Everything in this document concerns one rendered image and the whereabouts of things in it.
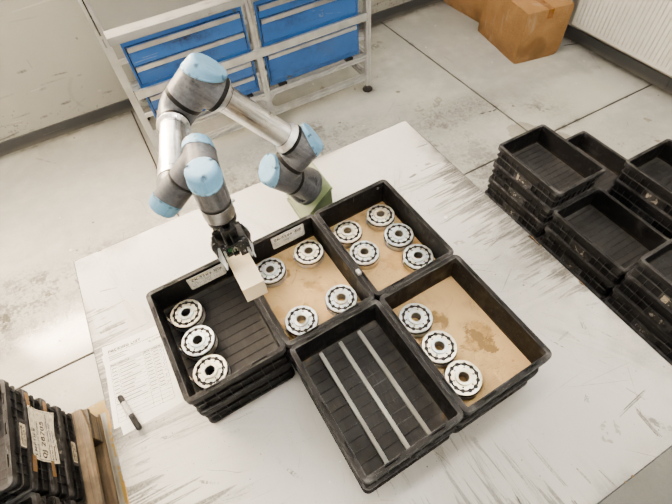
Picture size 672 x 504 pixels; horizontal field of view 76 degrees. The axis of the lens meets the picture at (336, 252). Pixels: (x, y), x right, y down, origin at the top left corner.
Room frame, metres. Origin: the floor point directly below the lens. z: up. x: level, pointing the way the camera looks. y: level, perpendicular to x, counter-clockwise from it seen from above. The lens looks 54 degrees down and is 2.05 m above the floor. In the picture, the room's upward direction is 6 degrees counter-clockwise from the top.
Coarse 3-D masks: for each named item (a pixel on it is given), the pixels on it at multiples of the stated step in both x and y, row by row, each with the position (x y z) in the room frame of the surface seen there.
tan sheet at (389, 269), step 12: (384, 204) 1.08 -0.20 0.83; (360, 216) 1.03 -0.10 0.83; (396, 216) 1.02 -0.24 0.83; (372, 240) 0.92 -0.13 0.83; (348, 252) 0.88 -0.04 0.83; (384, 252) 0.86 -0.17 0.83; (396, 252) 0.85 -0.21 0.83; (384, 264) 0.81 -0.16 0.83; (396, 264) 0.81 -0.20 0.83; (372, 276) 0.77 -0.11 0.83; (384, 276) 0.76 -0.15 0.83; (396, 276) 0.76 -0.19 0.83
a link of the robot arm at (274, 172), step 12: (264, 156) 1.22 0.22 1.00; (276, 156) 1.19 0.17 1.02; (264, 168) 1.18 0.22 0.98; (276, 168) 1.15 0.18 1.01; (288, 168) 1.15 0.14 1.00; (264, 180) 1.14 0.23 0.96; (276, 180) 1.13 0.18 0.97; (288, 180) 1.14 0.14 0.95; (300, 180) 1.17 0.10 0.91; (288, 192) 1.15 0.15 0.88
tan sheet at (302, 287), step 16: (272, 256) 0.90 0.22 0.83; (288, 256) 0.89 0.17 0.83; (288, 272) 0.82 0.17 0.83; (304, 272) 0.81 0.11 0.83; (320, 272) 0.81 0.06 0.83; (336, 272) 0.80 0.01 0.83; (272, 288) 0.76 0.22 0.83; (288, 288) 0.76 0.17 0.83; (304, 288) 0.75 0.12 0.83; (320, 288) 0.74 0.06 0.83; (272, 304) 0.70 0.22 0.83; (288, 304) 0.70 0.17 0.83; (304, 304) 0.69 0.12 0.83; (320, 304) 0.68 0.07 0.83; (304, 320) 0.63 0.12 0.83; (320, 320) 0.63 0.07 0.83; (288, 336) 0.58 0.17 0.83
